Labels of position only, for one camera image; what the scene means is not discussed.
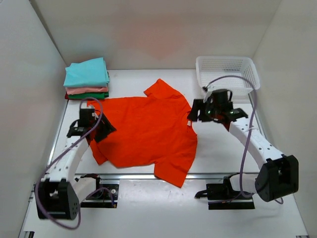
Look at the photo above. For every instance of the aluminium rail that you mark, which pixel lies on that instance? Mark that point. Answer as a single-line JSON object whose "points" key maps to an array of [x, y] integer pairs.
{"points": [[152, 176]]}

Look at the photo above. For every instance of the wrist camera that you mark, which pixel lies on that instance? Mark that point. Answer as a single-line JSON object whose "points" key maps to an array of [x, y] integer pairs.
{"points": [[86, 115], [219, 96]]}

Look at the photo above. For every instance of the folded pink t shirt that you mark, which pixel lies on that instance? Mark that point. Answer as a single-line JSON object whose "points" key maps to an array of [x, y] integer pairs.
{"points": [[81, 90]]}

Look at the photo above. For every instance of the folded green t shirt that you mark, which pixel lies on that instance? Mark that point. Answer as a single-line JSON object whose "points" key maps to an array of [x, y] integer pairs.
{"points": [[97, 95]]}

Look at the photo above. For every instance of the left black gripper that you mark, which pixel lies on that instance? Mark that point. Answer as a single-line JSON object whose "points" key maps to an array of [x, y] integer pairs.
{"points": [[108, 128]]}

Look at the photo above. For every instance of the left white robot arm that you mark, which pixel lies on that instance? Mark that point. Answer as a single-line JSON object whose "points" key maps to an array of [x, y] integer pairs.
{"points": [[60, 193]]}

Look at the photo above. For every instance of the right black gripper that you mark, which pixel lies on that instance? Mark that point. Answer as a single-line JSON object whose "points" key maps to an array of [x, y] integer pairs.
{"points": [[193, 116]]}

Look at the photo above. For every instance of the folded cyan t shirt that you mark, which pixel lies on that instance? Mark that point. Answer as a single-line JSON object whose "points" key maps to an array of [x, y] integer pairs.
{"points": [[90, 73]]}

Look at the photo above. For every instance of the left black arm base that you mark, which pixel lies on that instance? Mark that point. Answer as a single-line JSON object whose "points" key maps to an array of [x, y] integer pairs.
{"points": [[105, 197]]}

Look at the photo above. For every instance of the white plastic basket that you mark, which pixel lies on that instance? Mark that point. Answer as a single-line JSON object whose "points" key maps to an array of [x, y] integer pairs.
{"points": [[237, 74]]}

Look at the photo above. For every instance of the orange t shirt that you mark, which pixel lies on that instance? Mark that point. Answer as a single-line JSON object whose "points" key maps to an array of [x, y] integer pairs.
{"points": [[153, 129]]}

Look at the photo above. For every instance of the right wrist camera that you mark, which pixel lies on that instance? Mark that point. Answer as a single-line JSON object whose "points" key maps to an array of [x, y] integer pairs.
{"points": [[219, 96]]}

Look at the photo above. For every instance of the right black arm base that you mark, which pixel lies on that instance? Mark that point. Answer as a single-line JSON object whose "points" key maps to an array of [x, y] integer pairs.
{"points": [[221, 196]]}

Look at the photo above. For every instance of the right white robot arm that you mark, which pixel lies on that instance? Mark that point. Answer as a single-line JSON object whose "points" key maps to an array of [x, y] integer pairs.
{"points": [[279, 174]]}

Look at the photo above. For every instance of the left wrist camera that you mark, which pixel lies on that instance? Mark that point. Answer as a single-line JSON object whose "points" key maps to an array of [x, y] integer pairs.
{"points": [[86, 115]]}

